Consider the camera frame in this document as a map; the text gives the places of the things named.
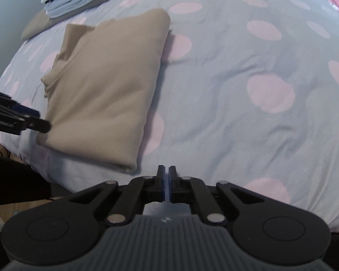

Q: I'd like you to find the beige knit sweater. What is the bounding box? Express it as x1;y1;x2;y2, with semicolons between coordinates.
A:
37;9;170;173

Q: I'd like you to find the beige folded cloth under stack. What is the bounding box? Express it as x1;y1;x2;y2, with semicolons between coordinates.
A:
21;0;109;42

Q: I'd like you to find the grey pink-dotted bed sheet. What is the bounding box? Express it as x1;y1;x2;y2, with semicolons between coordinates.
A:
0;0;339;232

